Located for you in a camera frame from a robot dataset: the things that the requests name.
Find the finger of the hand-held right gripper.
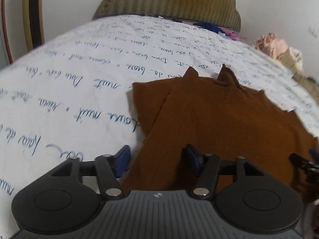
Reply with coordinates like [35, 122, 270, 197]
[289, 149, 319, 180]

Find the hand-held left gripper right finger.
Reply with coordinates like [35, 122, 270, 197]
[184, 143, 269, 201]

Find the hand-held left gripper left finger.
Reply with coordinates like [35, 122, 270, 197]
[50, 145, 131, 201]

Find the brown sweater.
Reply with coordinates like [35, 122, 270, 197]
[120, 64, 319, 195]

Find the pink clothes pile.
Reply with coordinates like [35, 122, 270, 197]
[255, 33, 289, 61]

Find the tan cloth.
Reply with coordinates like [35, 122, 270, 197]
[292, 74, 319, 99]

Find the white script-printed bed sheet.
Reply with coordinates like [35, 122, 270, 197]
[0, 14, 319, 232]

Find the purple cloth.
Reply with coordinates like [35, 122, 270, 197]
[224, 29, 242, 41]

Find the olive striped upholstered headboard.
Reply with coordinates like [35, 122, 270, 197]
[92, 0, 242, 33]

